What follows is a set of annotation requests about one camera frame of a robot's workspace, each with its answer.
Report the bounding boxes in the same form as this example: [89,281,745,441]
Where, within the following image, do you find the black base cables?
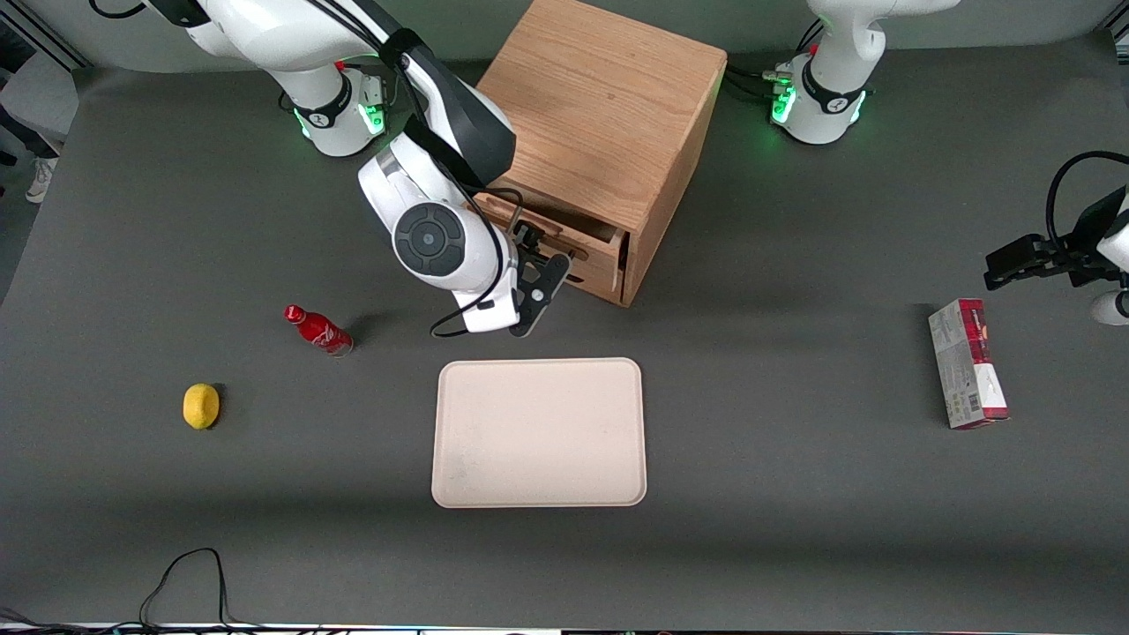
[335,57,403,112]
[723,18,826,105]

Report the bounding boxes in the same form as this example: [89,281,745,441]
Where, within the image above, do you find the wooden drawer with grasped handle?
[475,190,631,270]

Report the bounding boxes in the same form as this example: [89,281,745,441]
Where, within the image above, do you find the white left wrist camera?
[1090,290,1129,328]

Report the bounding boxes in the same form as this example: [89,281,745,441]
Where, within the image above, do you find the black left gripper cable loop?
[1046,151,1129,258]

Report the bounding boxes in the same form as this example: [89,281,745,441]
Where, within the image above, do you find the black right base cables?
[335,57,403,112]

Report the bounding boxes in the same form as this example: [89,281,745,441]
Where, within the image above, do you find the wooden drawer staying shut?
[561,256,627,303]

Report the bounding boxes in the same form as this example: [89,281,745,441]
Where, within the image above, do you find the aluminium frame rail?
[0,0,91,73]

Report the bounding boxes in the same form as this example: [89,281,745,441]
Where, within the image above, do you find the black cable on table edge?
[0,547,265,632]

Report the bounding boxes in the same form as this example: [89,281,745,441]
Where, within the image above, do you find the wooden drawer cabinet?
[472,0,729,309]

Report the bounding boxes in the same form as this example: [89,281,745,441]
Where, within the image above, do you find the beige plastic tray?
[430,357,648,510]

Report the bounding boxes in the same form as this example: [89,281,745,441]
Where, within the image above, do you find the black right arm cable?
[88,0,530,340]

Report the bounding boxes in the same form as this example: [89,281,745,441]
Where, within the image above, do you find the yellow lemon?
[183,383,221,431]

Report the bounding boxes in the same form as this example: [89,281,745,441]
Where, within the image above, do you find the white shoe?
[26,156,60,205]

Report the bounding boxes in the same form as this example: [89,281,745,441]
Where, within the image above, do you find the red soda bottle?
[283,304,355,358]

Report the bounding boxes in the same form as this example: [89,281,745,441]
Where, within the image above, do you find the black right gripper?
[506,220,553,308]

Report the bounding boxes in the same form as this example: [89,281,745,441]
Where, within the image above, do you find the grey and red carton box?
[927,298,1011,431]

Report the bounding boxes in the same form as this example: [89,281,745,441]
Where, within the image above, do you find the black left base cables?
[723,18,826,105]

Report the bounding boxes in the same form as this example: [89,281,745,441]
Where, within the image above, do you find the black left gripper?
[984,188,1125,292]

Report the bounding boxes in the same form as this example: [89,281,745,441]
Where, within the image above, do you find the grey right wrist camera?
[509,253,574,340]

